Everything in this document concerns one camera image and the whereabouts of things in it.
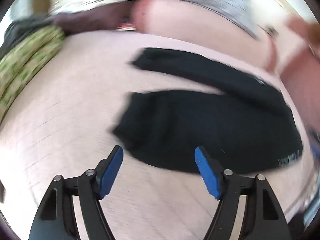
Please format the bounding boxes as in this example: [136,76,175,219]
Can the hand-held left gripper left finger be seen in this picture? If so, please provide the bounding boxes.
[29,145,124,240]

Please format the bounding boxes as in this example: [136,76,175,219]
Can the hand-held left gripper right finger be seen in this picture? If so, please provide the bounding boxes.
[194,146,292,240]

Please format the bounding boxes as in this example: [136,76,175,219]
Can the black pants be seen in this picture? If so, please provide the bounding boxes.
[111,47,303,174]

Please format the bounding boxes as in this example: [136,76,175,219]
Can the pink headboard cushion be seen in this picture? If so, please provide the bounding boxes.
[265,17,320,120]

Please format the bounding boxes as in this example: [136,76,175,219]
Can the pink quilted bed mattress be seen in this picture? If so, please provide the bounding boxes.
[0,30,313,240]

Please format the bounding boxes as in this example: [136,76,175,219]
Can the brown cloth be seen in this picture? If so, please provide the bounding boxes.
[306,22,320,43]

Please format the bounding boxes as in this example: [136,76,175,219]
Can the green patterned quilt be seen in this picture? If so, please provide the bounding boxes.
[0,26,66,123]

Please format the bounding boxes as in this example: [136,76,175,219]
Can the small red box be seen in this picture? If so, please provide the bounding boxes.
[116,21,138,32]

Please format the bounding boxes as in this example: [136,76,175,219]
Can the pink bolster pillow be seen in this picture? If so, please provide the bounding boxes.
[132,0,278,70]

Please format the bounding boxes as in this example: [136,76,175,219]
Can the dark purple pillow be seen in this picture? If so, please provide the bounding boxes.
[54,4,133,34]

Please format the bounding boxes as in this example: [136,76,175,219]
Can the grey quilted blanket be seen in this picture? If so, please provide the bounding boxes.
[50,0,262,40]

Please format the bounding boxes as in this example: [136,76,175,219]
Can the dark grey clothing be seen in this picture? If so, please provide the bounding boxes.
[4,17,54,53]

